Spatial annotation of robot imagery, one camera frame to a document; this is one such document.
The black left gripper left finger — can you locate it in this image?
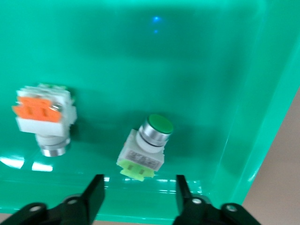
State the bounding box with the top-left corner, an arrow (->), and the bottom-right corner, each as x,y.
0,173 -> 105,225

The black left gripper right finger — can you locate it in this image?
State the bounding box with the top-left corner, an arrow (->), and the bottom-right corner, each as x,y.
173,174 -> 261,225

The green button orange contact block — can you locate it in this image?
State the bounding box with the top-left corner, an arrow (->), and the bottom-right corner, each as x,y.
11,82 -> 77,158

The green plastic tray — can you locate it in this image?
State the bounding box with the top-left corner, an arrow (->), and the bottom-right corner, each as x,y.
0,0 -> 300,225

